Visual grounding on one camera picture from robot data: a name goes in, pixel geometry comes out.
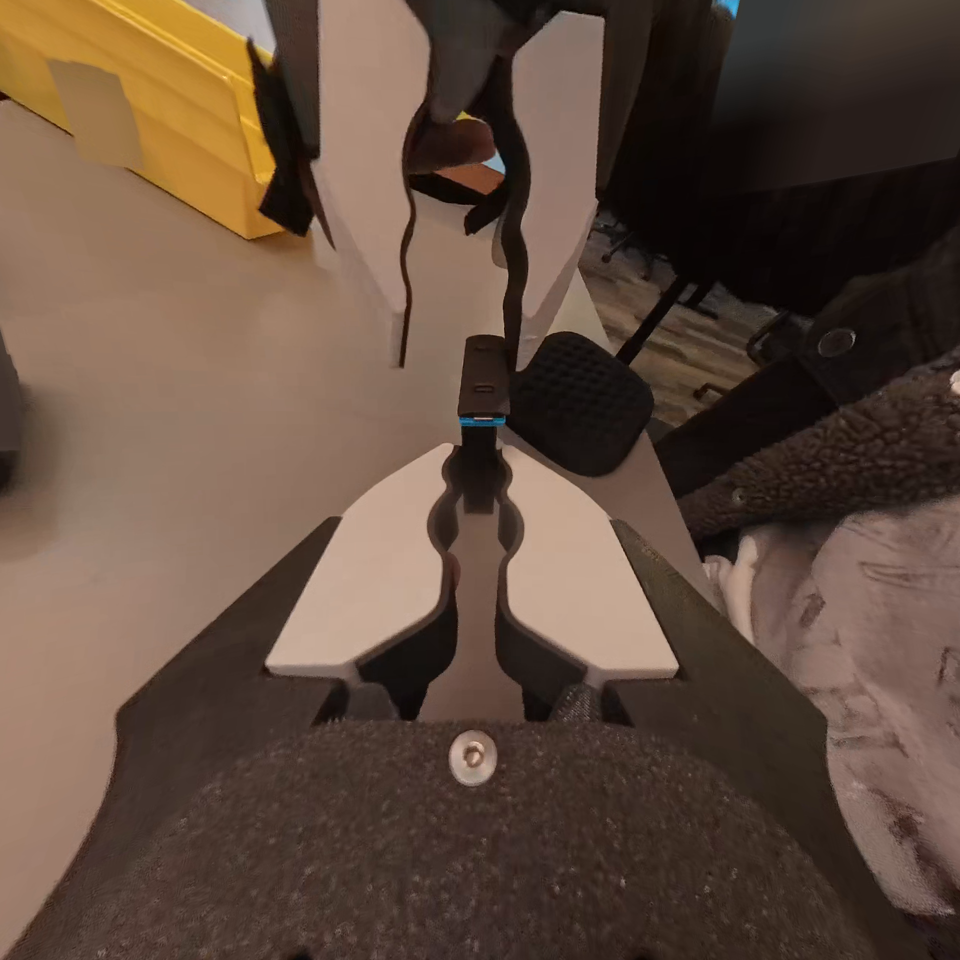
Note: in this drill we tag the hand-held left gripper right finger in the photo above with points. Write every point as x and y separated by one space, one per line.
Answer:
592 592

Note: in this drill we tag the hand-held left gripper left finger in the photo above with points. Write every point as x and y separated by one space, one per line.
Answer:
360 592

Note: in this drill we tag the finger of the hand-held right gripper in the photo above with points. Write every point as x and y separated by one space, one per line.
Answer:
562 150
360 150

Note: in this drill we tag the yellow plastic bin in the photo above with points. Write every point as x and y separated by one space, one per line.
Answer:
180 127

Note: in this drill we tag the black battery blue edge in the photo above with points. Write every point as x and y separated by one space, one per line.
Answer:
484 375

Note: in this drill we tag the person's right hand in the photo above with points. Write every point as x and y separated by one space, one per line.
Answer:
454 146

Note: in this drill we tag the black chair base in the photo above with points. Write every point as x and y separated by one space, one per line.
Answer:
652 315

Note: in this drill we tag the black chair armrest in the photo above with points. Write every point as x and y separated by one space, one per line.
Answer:
577 405

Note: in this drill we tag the dark grey fleece garment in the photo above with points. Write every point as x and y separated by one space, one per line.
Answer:
825 465

